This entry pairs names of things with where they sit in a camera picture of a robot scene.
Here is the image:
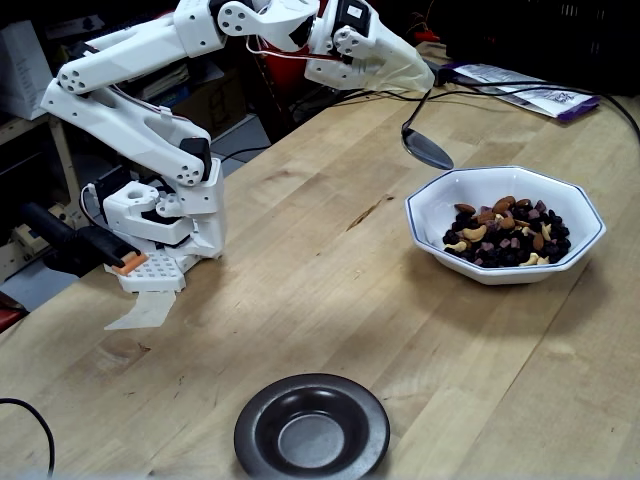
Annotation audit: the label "brown storage box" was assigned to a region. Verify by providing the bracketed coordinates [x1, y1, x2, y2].
[169, 74, 247, 142]

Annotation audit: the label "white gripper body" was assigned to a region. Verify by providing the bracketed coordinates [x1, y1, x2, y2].
[304, 0, 377, 94]

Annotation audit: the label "red jumper wires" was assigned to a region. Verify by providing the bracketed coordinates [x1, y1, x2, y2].
[407, 0, 441, 44]

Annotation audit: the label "red chair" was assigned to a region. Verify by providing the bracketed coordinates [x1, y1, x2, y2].
[262, 49, 321, 101]

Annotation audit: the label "purple white package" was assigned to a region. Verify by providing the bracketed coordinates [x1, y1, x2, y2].
[452, 62, 601, 123]

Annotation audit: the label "grey USB hub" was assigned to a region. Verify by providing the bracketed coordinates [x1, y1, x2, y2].
[423, 59, 454, 86]

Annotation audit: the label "beige masking tape wrap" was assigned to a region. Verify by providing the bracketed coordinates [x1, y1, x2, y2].
[349, 14, 436, 96]

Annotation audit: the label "black bar clamp orange pad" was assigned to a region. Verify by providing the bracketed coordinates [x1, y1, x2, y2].
[19, 201, 150, 277]

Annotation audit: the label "white paper bag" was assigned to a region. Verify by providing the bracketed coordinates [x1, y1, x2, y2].
[0, 19, 64, 121]

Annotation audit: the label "bent metal spoon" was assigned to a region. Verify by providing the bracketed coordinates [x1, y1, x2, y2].
[401, 88, 455, 171]

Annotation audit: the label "thick black cable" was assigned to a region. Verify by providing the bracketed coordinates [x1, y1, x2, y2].
[439, 77, 640, 144]

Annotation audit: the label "long black cable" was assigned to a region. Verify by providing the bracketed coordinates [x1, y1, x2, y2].
[219, 142, 275, 162]

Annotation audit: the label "white octagonal bowl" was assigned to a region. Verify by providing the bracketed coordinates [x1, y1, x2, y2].
[404, 166, 607, 286]

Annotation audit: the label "white fixed gripper finger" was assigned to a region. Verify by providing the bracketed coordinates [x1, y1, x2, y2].
[339, 60, 374, 95]

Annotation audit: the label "nut and dried fruit mix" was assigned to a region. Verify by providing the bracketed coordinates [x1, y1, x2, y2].
[442, 195, 572, 268]

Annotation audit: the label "brown round plate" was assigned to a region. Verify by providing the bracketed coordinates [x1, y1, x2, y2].
[233, 373, 391, 480]

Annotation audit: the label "white moving gripper finger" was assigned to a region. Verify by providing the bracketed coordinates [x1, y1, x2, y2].
[333, 26, 374, 65]

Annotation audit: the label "thin black cable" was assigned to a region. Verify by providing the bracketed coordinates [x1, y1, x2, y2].
[0, 398, 56, 476]

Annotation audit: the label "masking tape strip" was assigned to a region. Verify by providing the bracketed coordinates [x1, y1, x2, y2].
[103, 288, 177, 332]

